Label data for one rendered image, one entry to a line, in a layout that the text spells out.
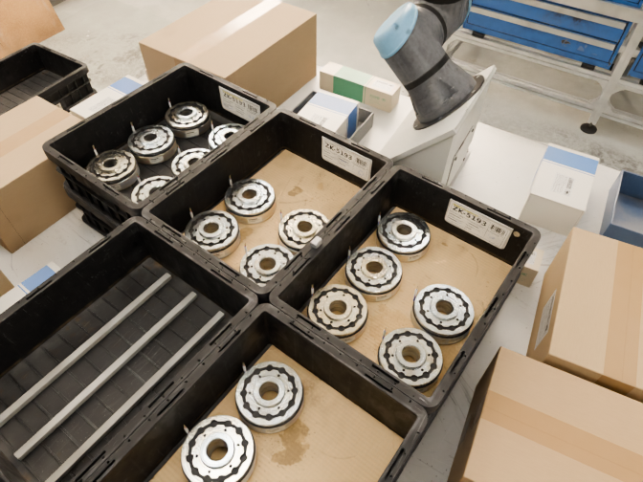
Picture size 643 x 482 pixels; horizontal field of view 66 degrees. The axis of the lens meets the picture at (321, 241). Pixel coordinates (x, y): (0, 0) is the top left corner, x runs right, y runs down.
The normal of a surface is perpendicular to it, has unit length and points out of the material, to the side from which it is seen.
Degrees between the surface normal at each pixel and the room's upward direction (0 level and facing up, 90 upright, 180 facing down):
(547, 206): 90
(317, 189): 0
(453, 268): 0
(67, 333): 0
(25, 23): 72
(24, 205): 90
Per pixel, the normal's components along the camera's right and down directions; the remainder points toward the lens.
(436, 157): -0.49, 0.67
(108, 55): 0.01, -0.63
